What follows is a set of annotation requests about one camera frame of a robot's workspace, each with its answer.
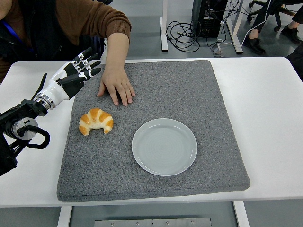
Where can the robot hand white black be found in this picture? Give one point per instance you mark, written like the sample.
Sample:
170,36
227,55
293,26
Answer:
59,91

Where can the person's left hand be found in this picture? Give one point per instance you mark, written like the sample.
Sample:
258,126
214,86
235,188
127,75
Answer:
118,82

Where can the croissant bread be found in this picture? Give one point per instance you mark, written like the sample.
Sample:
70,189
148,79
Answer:
94,118

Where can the round grey plate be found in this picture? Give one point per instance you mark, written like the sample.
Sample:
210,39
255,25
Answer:
165,151

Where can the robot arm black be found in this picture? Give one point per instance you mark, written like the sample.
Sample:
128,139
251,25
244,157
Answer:
26,108

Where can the person's left forearm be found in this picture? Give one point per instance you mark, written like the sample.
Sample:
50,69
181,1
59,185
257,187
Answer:
117,49

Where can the floor socket plate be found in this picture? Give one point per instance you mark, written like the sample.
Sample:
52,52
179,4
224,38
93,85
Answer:
217,51

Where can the grey metal plate with screws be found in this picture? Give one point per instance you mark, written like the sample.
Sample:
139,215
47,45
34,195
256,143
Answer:
151,222

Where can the grey felt mat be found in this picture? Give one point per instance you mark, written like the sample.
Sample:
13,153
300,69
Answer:
165,94

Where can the person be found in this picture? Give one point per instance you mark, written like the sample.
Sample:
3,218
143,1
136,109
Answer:
59,21

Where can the white desk leg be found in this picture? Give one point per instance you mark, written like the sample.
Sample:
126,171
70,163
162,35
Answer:
236,28
164,28

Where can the black computer tower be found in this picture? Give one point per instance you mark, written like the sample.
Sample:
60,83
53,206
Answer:
208,19

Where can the white table leg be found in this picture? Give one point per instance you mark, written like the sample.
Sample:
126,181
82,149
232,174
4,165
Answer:
64,217
241,215

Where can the seated person's legs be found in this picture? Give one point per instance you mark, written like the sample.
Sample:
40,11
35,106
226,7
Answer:
254,43

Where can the black office chair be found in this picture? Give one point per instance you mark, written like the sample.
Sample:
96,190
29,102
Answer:
277,14

